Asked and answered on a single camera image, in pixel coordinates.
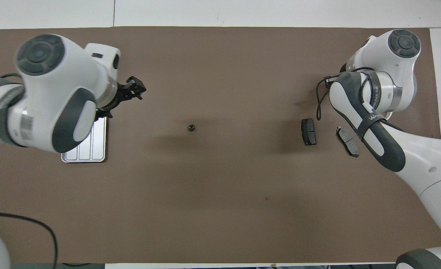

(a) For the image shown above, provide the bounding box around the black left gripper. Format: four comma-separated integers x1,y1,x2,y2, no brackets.
94,76,146,119

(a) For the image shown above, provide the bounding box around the silver metal tray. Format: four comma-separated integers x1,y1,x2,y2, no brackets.
61,117,107,163

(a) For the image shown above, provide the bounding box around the brown table mat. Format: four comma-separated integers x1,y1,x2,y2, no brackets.
0,26,441,264

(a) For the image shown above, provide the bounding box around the rectangular dark brake pad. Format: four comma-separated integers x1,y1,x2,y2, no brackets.
301,118,317,146

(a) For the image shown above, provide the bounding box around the elongated dark brake pad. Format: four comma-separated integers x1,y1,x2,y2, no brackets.
336,126,360,158

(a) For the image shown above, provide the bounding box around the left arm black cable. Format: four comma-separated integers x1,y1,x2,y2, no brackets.
0,210,58,269

